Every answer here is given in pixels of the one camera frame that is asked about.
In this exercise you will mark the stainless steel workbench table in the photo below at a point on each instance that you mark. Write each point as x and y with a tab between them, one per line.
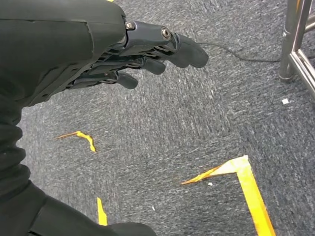
288	49

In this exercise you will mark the yellow floor tape marking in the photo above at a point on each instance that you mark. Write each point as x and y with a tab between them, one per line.
253	202

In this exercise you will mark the torn yellow tape scrap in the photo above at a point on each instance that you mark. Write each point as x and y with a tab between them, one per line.
101	215
88	140

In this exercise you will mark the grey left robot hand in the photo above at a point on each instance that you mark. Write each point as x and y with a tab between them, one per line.
49	42

